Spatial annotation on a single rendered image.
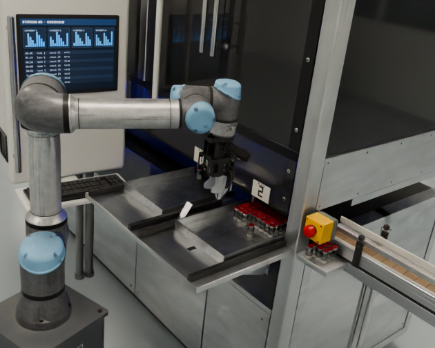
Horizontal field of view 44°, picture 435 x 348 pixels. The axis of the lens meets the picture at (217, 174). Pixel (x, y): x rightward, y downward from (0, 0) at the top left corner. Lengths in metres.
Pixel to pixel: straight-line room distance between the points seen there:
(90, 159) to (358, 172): 1.14
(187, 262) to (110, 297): 1.34
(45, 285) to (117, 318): 1.37
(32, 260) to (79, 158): 0.97
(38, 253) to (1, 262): 1.84
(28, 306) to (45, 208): 0.27
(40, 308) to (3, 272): 1.69
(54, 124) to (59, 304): 0.51
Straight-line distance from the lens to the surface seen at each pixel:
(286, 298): 1.93
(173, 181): 2.19
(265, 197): 1.85
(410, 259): 1.80
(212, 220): 1.93
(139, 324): 2.83
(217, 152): 1.54
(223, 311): 2.24
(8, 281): 3.17
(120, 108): 1.33
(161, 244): 1.77
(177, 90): 1.46
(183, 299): 2.46
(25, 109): 1.36
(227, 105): 1.48
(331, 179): 1.80
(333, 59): 1.60
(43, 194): 1.55
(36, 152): 1.51
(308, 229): 1.70
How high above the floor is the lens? 1.81
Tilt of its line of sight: 24 degrees down
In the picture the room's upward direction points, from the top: 6 degrees clockwise
